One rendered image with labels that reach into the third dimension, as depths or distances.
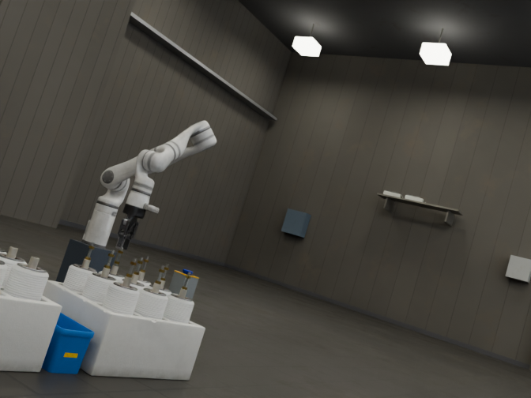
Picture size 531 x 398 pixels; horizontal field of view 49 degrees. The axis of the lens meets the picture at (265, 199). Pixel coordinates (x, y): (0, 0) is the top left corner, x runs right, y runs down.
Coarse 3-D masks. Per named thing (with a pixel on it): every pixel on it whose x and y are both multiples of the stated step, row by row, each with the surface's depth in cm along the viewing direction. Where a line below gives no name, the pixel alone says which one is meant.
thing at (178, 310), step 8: (168, 296) 191; (168, 304) 189; (176, 304) 188; (184, 304) 189; (192, 304) 191; (168, 312) 188; (176, 312) 188; (184, 312) 189; (176, 320) 188; (184, 320) 189
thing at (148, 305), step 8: (144, 296) 180; (152, 296) 180; (160, 296) 181; (136, 304) 181; (144, 304) 179; (152, 304) 179; (160, 304) 181; (136, 312) 180; (144, 312) 179; (152, 312) 179; (160, 312) 181
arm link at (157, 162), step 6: (156, 150) 210; (162, 150) 208; (168, 150) 206; (174, 150) 209; (150, 156) 201; (156, 156) 200; (162, 156) 201; (168, 156) 206; (174, 156) 210; (144, 162) 201; (150, 162) 200; (156, 162) 200; (162, 162) 201; (168, 162) 206; (150, 168) 201; (156, 168) 200; (162, 168) 202
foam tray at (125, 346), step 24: (48, 288) 187; (72, 312) 176; (96, 312) 168; (96, 336) 165; (120, 336) 168; (144, 336) 174; (168, 336) 181; (192, 336) 189; (96, 360) 163; (120, 360) 169; (144, 360) 176; (168, 360) 183; (192, 360) 191
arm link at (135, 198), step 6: (132, 192) 200; (138, 192) 199; (132, 198) 199; (138, 198) 199; (144, 198) 200; (132, 204) 199; (138, 204) 199; (144, 204) 200; (150, 210) 198; (156, 210) 202
